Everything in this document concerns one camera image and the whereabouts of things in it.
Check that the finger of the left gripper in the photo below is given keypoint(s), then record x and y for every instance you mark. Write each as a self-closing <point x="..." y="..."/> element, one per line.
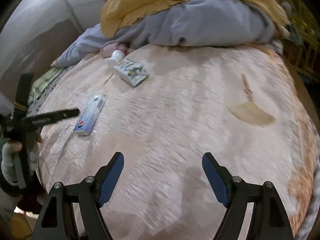
<point x="37" y="121"/>

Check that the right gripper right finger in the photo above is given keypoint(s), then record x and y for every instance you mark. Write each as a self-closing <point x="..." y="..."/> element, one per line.
<point x="269" y="219"/>

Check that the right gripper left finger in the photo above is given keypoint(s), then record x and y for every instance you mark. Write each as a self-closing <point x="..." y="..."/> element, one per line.
<point x="57" y="218"/>

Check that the white blue medicine box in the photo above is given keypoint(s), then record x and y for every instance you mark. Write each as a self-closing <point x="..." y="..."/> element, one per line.
<point x="89" y="115"/>

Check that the green white milk carton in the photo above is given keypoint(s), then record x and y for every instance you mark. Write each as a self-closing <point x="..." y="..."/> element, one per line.
<point x="131" y="72"/>

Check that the left gloved hand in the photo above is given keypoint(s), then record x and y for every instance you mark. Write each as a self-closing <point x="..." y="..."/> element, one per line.
<point x="33" y="140"/>

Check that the green patterned sheet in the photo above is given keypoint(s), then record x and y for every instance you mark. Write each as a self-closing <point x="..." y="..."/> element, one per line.
<point x="42" y="82"/>

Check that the pink small cloth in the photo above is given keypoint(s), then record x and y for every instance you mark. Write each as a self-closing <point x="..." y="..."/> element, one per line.
<point x="110" y="48"/>

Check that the white plastic bottle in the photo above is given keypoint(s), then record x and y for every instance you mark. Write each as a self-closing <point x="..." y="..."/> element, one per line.
<point x="116" y="57"/>

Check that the wooden crib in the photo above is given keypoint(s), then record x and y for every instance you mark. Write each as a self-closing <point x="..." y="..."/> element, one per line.
<point x="301" y="50"/>

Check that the grey folded duvet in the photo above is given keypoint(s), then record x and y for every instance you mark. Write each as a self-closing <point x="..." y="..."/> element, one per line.
<point x="194" y="23"/>

